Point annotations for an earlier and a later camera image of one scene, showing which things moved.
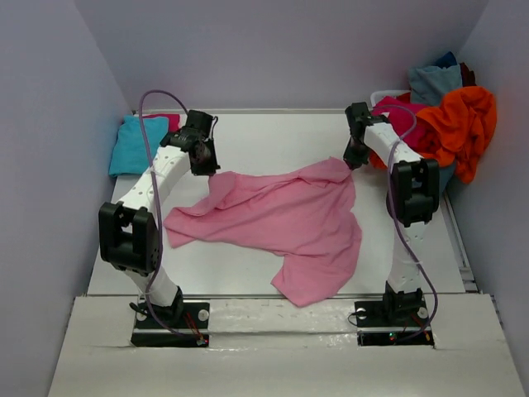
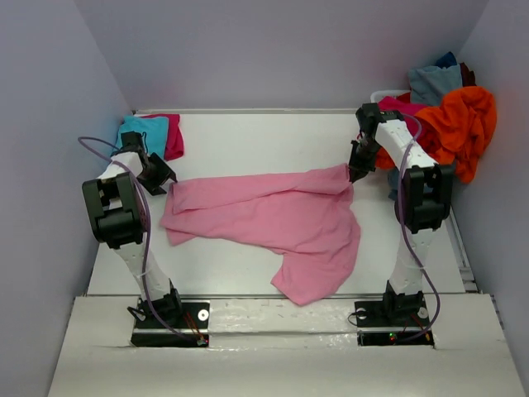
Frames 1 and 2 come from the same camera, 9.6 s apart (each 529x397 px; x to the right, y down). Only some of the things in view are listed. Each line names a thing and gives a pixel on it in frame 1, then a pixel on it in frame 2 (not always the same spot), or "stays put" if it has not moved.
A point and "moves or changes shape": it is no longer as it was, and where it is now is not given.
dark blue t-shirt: [446, 60] stays put
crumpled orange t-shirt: [458, 131] stays put
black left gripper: [212, 166] to [153, 186]
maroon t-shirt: [468, 77] stays put
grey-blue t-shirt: [427, 84] stays put
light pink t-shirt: [306, 215] moves or changes shape
